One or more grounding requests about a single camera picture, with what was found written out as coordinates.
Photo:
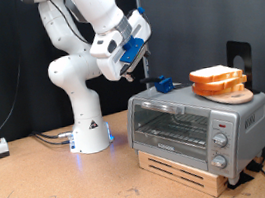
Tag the metal spatula with blue block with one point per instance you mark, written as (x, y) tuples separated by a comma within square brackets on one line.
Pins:
[(164, 85)]

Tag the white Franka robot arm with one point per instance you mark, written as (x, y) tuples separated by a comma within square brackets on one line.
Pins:
[(85, 120)]

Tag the silver oven knob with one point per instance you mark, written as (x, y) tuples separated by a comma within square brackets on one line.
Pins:
[(218, 162), (220, 140)]

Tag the black foot pad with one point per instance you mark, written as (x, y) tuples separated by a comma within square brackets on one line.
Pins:
[(254, 166), (241, 179)]

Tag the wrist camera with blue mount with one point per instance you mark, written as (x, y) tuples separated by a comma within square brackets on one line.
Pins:
[(131, 48)]

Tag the silver toaster oven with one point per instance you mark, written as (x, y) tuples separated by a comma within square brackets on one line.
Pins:
[(254, 120)]

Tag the round wooden cutting board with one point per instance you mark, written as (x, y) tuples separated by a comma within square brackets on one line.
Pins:
[(233, 98)]

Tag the white bread slice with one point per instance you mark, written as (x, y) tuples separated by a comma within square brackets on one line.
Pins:
[(219, 91), (214, 72), (221, 84)]

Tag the black metal bookend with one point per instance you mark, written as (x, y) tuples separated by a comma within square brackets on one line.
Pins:
[(230, 53)]

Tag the dark gray backdrop curtain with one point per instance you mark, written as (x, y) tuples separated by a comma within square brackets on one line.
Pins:
[(192, 8)]

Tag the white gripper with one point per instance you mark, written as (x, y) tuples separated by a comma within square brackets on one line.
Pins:
[(114, 66)]

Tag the slotted wooden base block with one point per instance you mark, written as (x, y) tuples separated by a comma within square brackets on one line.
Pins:
[(185, 173)]

